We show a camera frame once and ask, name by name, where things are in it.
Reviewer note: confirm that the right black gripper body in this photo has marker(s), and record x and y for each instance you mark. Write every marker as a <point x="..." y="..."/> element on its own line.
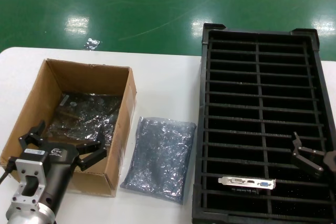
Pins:
<point x="331" y="162"/>

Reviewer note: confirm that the left silver wrist bracket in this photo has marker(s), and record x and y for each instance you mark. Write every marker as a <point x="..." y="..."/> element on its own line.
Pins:
<point x="29" y="174"/>

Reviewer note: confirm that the crinkled clear antistatic bag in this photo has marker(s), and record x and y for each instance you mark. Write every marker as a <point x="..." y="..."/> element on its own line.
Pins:
<point x="78" y="121"/>

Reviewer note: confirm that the black slotted plastic container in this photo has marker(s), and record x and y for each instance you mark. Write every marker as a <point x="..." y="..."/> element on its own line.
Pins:
<point x="262" y="103"/>

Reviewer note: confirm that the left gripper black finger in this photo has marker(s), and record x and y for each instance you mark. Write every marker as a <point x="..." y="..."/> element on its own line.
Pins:
<point x="30" y="137"/>
<point x="93" y="153"/>

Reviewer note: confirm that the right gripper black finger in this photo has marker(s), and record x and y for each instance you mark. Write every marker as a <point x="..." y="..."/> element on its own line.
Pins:
<point x="305" y="165"/>
<point x="297" y="144"/>

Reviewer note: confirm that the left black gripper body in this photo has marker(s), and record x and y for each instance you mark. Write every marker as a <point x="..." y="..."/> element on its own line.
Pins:
<point x="60" y="166"/>

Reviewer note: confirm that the small shiny foil scrap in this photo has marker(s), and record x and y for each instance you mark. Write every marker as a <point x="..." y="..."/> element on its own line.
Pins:
<point x="92" y="43"/>

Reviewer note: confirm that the brown cardboard box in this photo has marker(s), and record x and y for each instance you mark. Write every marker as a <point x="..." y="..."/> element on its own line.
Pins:
<point x="86" y="77"/>

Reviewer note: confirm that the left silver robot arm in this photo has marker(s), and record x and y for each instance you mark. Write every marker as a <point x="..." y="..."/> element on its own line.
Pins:
<point x="26" y="213"/>

